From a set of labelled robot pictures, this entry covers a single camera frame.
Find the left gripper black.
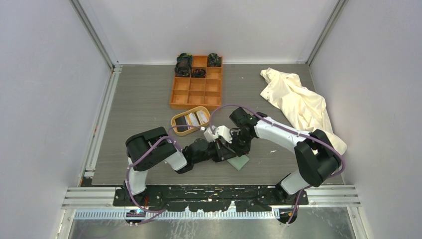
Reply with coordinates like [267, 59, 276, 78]
[193, 139, 236, 164]

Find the green card holder wallet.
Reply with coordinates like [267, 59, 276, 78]
[227, 155, 250, 171]

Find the tan oval card tray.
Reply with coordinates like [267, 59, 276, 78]
[170, 106, 211, 136]

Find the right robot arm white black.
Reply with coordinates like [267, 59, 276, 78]
[229, 108, 342, 205]

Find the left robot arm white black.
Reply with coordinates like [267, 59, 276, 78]
[125, 127, 236, 206]

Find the stack of cards in tray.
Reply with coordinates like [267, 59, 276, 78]
[175, 110, 209, 132]

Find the orange compartment organizer tray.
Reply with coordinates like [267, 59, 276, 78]
[169, 54, 223, 111]

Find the cream cloth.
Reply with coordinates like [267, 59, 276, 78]
[260, 68, 347, 155]

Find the small dark rolled belt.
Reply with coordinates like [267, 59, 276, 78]
[207, 53, 222, 67]

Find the large dark rolled belt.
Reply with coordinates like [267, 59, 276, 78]
[174, 53, 193, 77]

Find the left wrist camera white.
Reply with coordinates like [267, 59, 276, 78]
[200, 125, 218, 142]

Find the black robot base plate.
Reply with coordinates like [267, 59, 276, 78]
[112, 185, 309, 212]

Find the slotted cable duct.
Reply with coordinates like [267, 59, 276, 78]
[74, 209, 280, 220]

